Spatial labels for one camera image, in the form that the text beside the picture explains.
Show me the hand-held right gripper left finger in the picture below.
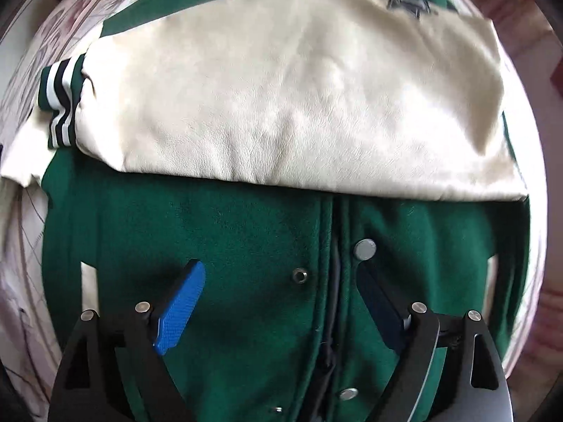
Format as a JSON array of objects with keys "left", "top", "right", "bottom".
[{"left": 48, "top": 260, "right": 207, "bottom": 422}]

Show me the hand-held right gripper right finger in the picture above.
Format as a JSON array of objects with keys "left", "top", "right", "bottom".
[{"left": 355, "top": 262, "right": 513, "bottom": 422}]

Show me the patterned white bed sheet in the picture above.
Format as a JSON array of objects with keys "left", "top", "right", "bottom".
[{"left": 0, "top": 0, "right": 556, "bottom": 422}]

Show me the green and cream varsity jacket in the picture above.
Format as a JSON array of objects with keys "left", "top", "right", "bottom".
[{"left": 0, "top": 0, "right": 539, "bottom": 422}]

